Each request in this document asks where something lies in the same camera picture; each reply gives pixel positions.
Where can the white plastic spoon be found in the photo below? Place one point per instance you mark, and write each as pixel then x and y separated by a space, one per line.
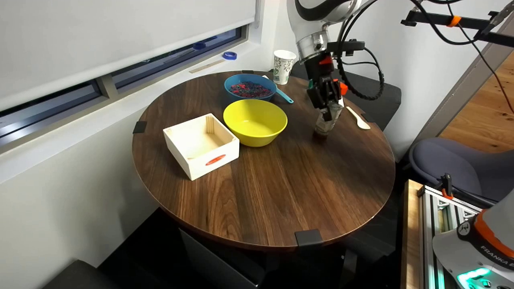
pixel 359 120

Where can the grey office chair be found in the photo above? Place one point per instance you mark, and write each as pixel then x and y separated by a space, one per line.
pixel 473 175

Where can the yellow bowl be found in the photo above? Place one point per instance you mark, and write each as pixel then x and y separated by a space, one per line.
pixel 256 122

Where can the robot base with orange ring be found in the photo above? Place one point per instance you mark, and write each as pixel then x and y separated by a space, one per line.
pixel 479 254

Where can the blue bowl with candies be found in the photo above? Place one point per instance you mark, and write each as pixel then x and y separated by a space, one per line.
pixel 249 85

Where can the white roller blind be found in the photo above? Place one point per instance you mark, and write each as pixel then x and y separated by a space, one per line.
pixel 47 45

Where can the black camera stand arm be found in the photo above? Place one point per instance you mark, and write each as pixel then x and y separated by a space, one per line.
pixel 482 26

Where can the white wooden box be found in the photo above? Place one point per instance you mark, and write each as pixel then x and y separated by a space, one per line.
pixel 201 145

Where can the blue plastic spoon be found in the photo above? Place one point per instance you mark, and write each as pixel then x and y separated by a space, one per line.
pixel 282 93

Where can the round wooden table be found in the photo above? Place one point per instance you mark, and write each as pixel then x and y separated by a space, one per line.
pixel 299 190

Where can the white paper cup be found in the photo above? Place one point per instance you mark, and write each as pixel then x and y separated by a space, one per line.
pixel 283 61

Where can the salt bottle with red cap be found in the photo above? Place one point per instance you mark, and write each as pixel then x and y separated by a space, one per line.
pixel 330 112

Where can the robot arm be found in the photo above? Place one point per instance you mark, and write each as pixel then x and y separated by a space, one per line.
pixel 309 21

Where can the blue tape roll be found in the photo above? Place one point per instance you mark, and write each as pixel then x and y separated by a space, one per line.
pixel 230 55

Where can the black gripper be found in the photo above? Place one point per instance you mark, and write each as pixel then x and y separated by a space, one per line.
pixel 323 88

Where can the aluminium frame rail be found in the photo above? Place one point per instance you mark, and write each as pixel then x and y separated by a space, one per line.
pixel 426 212

